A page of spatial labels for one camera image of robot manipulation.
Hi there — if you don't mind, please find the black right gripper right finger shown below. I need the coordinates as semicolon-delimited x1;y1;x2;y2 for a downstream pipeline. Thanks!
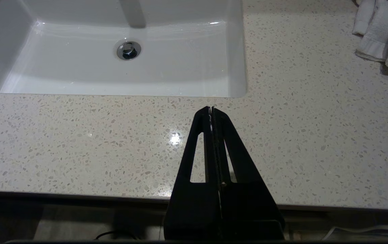
213;108;285;240

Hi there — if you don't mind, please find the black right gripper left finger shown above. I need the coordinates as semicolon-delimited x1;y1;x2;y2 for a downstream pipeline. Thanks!
163;106;222;238

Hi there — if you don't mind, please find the chrome drain plug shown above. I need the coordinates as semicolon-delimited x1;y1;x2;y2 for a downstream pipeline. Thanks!
117;41;142;61

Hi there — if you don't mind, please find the white sink basin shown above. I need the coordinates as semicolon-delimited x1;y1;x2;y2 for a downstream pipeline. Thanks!
0;0;248;99

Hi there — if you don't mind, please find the white towel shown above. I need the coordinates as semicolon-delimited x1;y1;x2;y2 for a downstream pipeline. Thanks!
352;0;388;78

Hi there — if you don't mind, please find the white cable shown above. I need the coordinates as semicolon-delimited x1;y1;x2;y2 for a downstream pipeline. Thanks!
323;224;388;239

